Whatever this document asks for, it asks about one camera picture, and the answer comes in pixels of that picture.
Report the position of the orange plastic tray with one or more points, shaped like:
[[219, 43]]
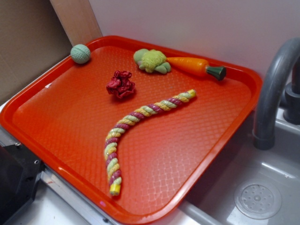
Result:
[[66, 114]]

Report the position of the brown cardboard panel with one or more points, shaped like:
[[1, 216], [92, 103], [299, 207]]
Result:
[[36, 34]]

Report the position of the orange plastic carrot toy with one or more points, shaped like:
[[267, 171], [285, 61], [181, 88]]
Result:
[[197, 66]]

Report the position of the grey curved faucet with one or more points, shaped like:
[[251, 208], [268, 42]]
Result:
[[272, 94]]

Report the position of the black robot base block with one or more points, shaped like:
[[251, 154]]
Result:
[[20, 171]]

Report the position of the green plush toy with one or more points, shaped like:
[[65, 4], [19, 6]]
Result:
[[151, 61]]

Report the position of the round sink drain cover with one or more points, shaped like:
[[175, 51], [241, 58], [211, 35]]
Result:
[[257, 199]]

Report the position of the grey plastic sink basin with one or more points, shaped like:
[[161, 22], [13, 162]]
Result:
[[211, 200]]

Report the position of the green textured ball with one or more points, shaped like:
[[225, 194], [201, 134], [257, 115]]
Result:
[[80, 54]]

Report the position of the crumpled red foil ball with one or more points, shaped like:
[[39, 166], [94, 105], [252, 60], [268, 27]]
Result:
[[120, 85]]

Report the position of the multicolour twisted rope toy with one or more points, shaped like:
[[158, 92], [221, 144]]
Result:
[[111, 141]]

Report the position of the dark grey faucet knob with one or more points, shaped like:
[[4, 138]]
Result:
[[292, 96]]

